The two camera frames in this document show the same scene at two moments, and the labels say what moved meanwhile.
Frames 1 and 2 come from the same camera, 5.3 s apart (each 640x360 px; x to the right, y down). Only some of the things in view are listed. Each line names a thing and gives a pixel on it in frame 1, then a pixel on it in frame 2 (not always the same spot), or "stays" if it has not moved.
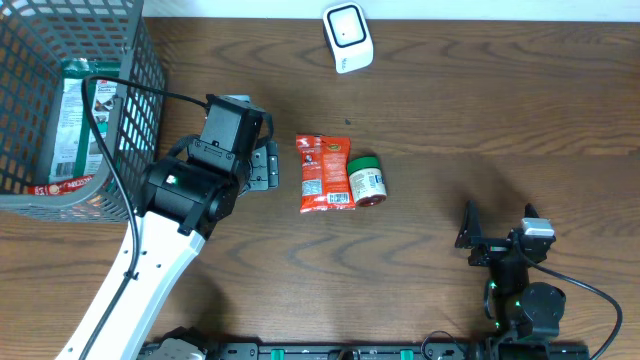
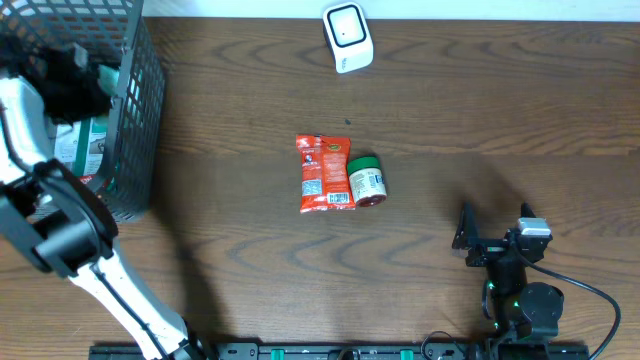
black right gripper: x=471 y=236 stays
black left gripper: x=265 y=167 to x=86 y=84
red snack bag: x=326 y=177 stays
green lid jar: x=367 y=181 stays
